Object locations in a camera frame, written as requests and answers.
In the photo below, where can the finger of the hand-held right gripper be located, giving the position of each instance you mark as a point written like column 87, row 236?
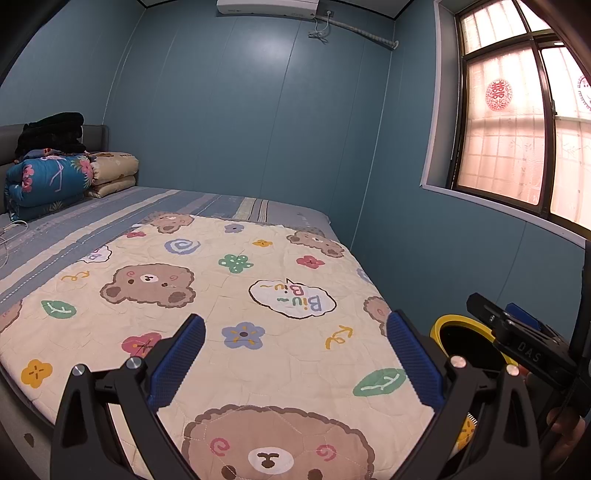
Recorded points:
column 521, row 314
column 485, row 311

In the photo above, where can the grey padded headboard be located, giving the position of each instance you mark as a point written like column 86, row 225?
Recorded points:
column 97, row 136

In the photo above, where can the wrapped air conditioner pipe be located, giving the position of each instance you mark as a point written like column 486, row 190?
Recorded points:
column 364, row 32

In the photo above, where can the yellow rimmed black bin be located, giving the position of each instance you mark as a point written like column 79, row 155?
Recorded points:
column 466, row 346

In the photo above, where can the white air conditioner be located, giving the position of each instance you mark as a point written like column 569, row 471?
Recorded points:
column 268, row 7

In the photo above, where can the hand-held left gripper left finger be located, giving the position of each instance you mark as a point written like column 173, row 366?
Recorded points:
column 178, row 364

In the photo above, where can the black clothing pile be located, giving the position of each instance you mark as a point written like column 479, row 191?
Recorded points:
column 51, row 131

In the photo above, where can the folded beige quilt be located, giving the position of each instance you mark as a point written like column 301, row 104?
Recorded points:
column 115, row 170

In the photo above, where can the bear print cream blanket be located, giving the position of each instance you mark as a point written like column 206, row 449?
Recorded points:
column 207, row 300

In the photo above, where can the red paper cut decoration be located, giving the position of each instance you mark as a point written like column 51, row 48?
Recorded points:
column 584, row 90
column 498, row 94

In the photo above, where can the folded blue floral quilt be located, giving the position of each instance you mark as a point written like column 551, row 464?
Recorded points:
column 46, row 180

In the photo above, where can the person's right hand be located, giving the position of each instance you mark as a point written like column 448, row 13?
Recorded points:
column 568, row 443

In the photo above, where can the dark framed window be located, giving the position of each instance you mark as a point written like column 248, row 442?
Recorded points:
column 503, row 147

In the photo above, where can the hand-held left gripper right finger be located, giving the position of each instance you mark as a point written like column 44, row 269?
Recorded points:
column 415, row 364

